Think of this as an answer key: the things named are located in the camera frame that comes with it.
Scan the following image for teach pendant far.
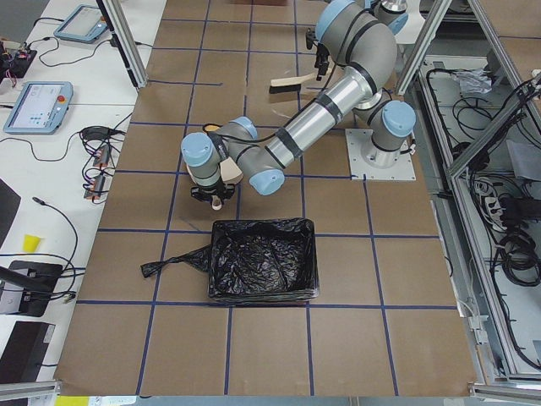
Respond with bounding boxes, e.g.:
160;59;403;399
53;4;107;44

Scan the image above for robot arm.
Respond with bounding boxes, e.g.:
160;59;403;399
315;1;408;91
181;1;416;210

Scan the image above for beige plastic dustpan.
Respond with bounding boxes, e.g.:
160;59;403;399
202;123;243;211

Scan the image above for teach pendant near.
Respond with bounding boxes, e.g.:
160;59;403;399
3;81;74;134

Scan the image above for teach pendant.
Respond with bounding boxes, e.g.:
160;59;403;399
3;81;74;134
53;4;107;44

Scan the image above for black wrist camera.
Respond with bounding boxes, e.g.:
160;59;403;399
305;28;317;50

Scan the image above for black bag lined bin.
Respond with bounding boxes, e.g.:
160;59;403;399
140;217;320;305

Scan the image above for aluminium frame post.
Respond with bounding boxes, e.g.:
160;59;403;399
96;0;148;90

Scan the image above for power adapters and cables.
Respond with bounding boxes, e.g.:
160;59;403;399
25;124;128;204

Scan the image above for beige hand brush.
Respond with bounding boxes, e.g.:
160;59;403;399
269;73;322;94

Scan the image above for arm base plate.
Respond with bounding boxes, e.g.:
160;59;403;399
345;129;416;182

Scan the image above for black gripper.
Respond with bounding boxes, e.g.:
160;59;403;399
190;179;235;204

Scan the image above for yellow cup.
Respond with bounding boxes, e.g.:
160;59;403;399
22;233;43;254

